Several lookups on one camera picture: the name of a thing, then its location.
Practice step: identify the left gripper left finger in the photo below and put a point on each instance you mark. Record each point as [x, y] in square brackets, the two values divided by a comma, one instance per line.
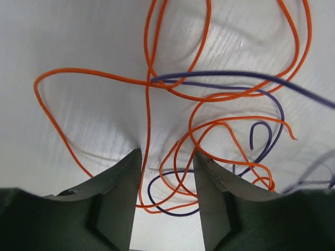
[97, 214]

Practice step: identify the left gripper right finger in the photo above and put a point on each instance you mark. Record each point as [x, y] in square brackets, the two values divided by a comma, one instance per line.
[237, 215]

